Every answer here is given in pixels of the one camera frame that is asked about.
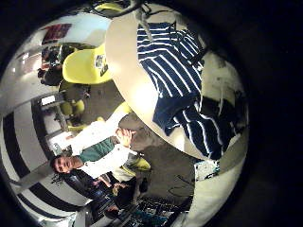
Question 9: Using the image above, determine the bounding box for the navy white striped shirt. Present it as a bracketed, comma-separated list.
[135, 21, 237, 161]

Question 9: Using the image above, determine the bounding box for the white marker tag box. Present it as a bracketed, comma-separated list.
[194, 159, 222, 182]

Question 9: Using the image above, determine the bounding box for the yellow plastic chair with sticker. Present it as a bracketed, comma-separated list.
[62, 43, 114, 86]

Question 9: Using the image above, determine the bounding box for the person in white jacket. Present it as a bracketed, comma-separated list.
[49, 108, 152, 184]

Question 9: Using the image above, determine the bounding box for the cluttered electronics desk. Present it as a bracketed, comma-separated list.
[91, 197, 193, 227]

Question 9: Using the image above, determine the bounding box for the small yellow stool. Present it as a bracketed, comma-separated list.
[59, 99, 86, 117]

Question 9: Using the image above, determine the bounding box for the person in dark clothes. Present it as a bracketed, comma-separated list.
[90, 174, 129, 218]

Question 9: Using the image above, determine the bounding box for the white lit monitor screen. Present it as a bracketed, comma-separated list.
[40, 95, 57, 107]

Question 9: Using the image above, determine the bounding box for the black cable bundle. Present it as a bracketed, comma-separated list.
[89, 0, 152, 19]

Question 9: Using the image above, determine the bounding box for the red wall poster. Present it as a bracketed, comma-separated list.
[42, 23, 73, 44]

